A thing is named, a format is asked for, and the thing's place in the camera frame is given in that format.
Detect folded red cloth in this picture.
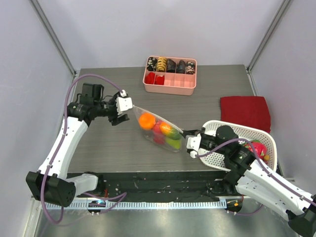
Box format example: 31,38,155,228
220,96,271,133

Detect pink dragon fruit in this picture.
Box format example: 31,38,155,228
250,140,270,162

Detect black floral sock roll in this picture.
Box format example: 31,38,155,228
146,57,158,72

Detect black dotted sock roll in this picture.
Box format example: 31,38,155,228
176,60,186,74

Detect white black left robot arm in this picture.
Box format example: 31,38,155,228
26,83,133,207

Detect green pear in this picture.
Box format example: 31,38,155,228
165,138,182,150

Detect white slotted cable duct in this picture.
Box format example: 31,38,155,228
49,200,228,210

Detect orange green mango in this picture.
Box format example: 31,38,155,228
159,122,181,140

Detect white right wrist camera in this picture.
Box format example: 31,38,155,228
186,134,201,158

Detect white perforated fruit basket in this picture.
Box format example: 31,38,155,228
197,120,277,173

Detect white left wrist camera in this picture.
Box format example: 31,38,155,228
116,90,133,115

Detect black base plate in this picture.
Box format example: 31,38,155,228
66,170,252,203

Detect red item compartment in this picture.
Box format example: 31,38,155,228
155,75,165,85
144,72,156,84

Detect yellow black patterned roll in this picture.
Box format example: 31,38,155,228
156,57,167,72

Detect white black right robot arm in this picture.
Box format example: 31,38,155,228
180,120,316,237

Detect dark brown sock roll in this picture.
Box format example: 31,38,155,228
166,58,176,73

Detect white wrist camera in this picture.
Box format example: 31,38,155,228
116,90,133,115
186,134,201,158

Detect pink divided organizer box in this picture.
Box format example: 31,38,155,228
143,56,197,96

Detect clear polka dot zip bag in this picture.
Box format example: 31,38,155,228
133,106,183,152

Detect orange tangerine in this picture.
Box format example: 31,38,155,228
138,113,156,130

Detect black pink floral roll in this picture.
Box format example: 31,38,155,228
186,61,196,75

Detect red item left compartment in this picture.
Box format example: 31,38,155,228
144,72,156,84

